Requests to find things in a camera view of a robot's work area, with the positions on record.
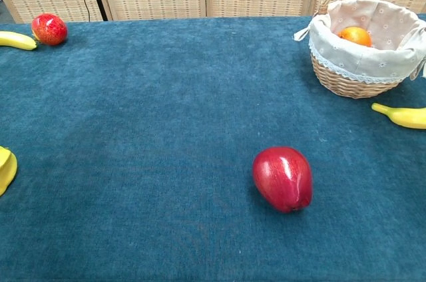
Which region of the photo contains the yellow banana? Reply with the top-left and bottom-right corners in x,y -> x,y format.
371,102 -> 426,130
0,31 -> 37,51

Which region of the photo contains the yellow star fruit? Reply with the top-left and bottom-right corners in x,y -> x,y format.
0,145 -> 18,196

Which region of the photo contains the blue table mat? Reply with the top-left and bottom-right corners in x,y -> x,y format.
0,14 -> 426,282

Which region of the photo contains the speckled red apple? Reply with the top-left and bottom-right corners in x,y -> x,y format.
31,13 -> 69,46

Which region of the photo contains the orange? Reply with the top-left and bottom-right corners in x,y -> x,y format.
337,26 -> 373,48

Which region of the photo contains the wicker basket with cloth liner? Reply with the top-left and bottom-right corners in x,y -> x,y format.
293,0 -> 426,99

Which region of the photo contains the dark red apple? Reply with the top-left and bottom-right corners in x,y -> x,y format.
252,146 -> 314,213

